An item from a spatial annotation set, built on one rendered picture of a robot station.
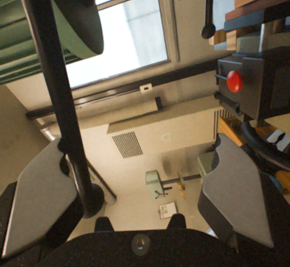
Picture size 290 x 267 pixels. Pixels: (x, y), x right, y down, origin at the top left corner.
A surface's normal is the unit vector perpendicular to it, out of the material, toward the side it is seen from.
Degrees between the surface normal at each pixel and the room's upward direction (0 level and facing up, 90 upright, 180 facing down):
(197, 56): 90
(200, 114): 90
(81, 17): 180
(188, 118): 90
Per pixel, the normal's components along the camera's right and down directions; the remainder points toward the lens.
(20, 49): 0.21, 0.95
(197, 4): 0.05, 0.58
